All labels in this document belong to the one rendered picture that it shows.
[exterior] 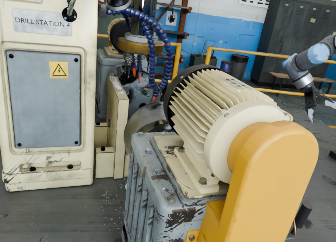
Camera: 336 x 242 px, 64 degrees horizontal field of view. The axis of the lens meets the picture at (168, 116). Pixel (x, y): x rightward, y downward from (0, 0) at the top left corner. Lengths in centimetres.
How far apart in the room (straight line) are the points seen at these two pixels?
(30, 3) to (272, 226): 79
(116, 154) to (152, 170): 51
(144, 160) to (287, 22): 603
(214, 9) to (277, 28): 139
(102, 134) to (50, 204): 41
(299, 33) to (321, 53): 515
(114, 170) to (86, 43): 51
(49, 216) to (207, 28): 568
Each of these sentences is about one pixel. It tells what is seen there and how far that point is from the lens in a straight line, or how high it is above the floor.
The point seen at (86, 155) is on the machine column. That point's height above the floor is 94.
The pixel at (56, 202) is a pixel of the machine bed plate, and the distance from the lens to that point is 105.
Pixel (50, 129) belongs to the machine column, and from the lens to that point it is 97.
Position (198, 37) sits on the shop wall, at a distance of 627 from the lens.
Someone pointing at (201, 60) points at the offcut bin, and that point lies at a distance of 586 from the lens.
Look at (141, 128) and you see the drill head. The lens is 83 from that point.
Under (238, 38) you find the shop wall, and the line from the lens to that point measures 657.
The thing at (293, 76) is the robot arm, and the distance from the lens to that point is 154.
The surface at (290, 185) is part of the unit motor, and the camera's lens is 46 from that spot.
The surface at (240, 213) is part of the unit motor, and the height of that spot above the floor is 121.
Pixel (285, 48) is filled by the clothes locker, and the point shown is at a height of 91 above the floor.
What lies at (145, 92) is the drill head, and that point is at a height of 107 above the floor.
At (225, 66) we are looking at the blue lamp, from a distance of 158.
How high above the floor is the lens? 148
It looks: 23 degrees down
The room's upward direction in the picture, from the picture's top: 8 degrees clockwise
